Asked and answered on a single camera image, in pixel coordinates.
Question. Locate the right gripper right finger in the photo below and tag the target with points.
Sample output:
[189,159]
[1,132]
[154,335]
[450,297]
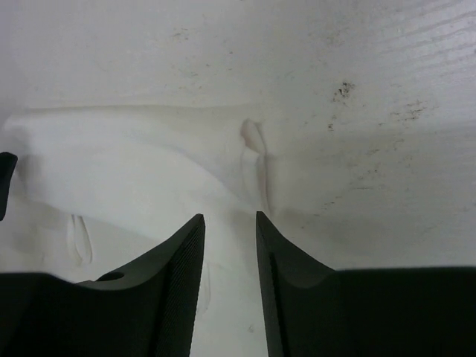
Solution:
[313,310]

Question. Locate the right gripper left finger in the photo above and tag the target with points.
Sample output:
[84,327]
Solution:
[144,308]

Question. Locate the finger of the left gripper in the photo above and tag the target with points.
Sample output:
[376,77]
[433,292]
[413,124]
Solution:
[8,163]

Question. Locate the white tank top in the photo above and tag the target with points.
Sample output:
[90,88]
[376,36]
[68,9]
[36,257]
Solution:
[95,187]

